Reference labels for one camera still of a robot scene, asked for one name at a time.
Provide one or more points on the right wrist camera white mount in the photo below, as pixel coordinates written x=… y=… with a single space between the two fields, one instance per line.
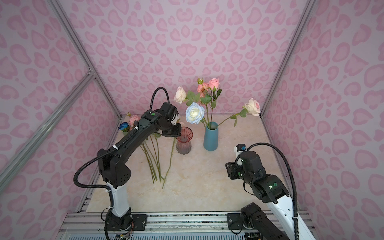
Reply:
x=238 y=150

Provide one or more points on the peach spray rose branch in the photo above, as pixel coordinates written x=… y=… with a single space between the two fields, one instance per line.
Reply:
x=170 y=162

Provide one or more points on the dark blue small flower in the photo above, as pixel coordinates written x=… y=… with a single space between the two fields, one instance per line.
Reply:
x=124 y=126

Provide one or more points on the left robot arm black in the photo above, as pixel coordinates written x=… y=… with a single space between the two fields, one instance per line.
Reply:
x=112 y=162

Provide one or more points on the aluminium corner frame post left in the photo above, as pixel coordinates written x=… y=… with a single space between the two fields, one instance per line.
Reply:
x=79 y=46

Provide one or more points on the aluminium corner frame post right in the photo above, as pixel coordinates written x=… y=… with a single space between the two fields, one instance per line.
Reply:
x=304 y=19

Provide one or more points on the light blue white rose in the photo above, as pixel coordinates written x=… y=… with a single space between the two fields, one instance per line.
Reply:
x=195 y=114

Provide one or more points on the teal ceramic vase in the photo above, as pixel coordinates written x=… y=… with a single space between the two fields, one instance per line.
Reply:
x=211 y=138

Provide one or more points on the pink spray rose branch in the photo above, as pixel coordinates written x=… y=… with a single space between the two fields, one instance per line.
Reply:
x=209 y=93

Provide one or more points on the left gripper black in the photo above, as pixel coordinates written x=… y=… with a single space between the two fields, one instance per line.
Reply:
x=177 y=133

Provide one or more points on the dark red glass vase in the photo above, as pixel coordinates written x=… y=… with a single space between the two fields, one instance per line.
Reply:
x=184 y=144

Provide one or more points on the large peach pink rose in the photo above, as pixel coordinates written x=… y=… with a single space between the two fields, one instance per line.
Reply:
x=252 y=107

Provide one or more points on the aluminium diagonal frame bar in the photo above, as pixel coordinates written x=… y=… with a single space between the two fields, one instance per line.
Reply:
x=23 y=155

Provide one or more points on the aluminium rail base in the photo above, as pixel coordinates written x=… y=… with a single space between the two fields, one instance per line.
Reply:
x=160 y=226

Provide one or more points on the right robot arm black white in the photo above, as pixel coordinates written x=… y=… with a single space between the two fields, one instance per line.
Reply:
x=272 y=192

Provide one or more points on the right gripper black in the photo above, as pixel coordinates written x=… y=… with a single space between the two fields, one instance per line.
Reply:
x=231 y=169

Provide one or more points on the aluminium corner frame post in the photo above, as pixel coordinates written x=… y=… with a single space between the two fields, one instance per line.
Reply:
x=79 y=46
x=304 y=19

